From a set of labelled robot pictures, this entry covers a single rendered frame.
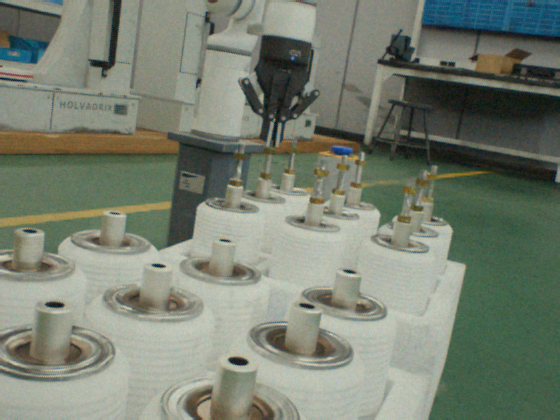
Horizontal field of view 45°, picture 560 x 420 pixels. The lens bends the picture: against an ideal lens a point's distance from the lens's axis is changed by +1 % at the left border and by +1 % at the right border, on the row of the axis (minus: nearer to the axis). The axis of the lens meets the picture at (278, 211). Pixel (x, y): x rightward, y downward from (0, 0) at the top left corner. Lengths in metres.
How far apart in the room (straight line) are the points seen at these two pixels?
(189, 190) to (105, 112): 1.88
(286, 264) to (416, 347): 0.19
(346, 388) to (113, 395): 0.15
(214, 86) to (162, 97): 2.35
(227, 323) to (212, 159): 0.77
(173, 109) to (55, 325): 3.27
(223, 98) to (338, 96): 5.43
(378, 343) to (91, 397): 0.25
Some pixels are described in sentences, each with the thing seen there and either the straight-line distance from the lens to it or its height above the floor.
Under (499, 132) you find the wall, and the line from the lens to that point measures 6.22.
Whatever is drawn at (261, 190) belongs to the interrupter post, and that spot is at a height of 0.26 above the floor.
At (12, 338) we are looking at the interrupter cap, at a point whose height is 0.25.
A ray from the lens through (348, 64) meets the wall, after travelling 6.75.
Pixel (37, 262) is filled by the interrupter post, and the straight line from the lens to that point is 0.58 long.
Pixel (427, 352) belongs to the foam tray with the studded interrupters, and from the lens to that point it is 0.84.
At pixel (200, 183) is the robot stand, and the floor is 0.21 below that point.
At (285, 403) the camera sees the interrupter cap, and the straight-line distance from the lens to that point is 0.39.
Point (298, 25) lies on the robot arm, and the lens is 1.01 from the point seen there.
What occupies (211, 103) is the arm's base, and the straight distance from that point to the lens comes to 1.36.
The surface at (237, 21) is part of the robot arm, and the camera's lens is 1.42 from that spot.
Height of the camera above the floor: 0.43
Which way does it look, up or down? 10 degrees down
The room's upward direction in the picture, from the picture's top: 9 degrees clockwise
